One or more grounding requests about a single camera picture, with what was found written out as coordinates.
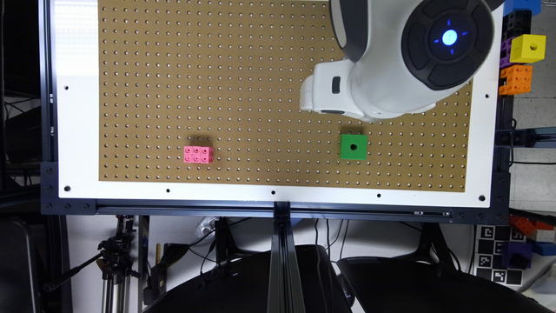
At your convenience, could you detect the black monitor right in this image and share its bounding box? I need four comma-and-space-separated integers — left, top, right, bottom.
337, 256, 551, 313

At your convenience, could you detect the black aluminium table frame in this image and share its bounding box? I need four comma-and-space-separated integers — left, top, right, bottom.
37, 0, 556, 313

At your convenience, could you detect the black monitor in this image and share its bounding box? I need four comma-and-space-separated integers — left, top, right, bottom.
337, 256, 551, 313
146, 245, 351, 313

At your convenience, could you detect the red orange block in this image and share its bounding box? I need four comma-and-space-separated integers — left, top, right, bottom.
508, 215, 554, 236

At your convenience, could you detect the brown pegboard panel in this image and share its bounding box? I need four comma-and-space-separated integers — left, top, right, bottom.
98, 0, 472, 192

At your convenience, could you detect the dark purple block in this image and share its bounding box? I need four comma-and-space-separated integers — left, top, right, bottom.
501, 242, 533, 270

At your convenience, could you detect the black monitor left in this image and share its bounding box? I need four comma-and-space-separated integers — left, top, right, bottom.
146, 245, 351, 313

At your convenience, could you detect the black camera tripod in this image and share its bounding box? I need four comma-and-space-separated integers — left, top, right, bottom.
43, 215, 141, 313

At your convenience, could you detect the blue block top right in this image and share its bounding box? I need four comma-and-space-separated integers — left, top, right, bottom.
504, 0, 541, 16

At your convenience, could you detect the pink block cluster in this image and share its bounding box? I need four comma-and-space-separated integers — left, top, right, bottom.
183, 146, 214, 163

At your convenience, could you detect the black block stack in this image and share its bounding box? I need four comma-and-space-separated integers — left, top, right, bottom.
501, 10, 532, 41

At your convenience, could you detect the blue block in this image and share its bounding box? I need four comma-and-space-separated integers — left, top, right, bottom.
533, 243, 556, 256
504, 0, 541, 16

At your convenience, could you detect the purple block beside yellow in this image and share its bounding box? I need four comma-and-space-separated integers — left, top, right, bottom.
500, 37, 513, 69

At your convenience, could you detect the orange block cluster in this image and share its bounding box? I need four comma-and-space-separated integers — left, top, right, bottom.
499, 65, 533, 96

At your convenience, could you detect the yellow cube block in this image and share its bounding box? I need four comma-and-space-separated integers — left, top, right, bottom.
510, 34, 546, 63

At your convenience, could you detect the blue block lower right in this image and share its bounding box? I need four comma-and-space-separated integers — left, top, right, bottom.
533, 243, 556, 256

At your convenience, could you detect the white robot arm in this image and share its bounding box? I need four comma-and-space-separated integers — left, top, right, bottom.
300, 0, 502, 123

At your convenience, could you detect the green cube block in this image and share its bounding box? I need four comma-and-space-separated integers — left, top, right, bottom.
340, 134, 368, 160

